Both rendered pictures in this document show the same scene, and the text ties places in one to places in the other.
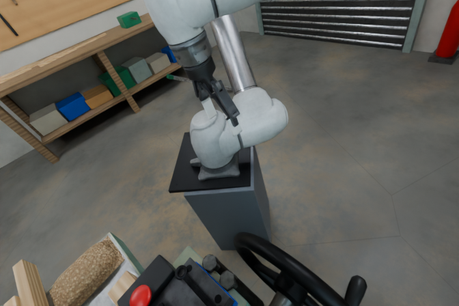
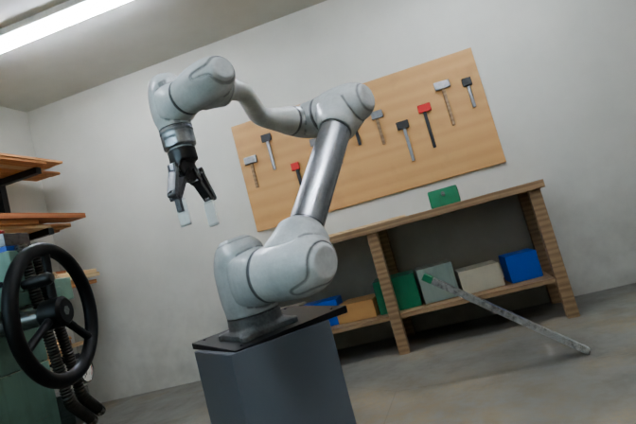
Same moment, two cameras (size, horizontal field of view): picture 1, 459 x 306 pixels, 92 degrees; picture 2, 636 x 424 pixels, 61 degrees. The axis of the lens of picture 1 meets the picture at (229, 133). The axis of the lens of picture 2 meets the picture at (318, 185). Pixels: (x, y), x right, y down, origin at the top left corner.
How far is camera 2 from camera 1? 1.33 m
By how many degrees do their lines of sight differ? 60
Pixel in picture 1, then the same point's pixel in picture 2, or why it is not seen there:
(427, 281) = not seen: outside the picture
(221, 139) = (228, 266)
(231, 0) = (180, 97)
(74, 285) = not seen: hidden behind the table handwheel
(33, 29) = not seen: hidden behind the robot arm
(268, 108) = (289, 238)
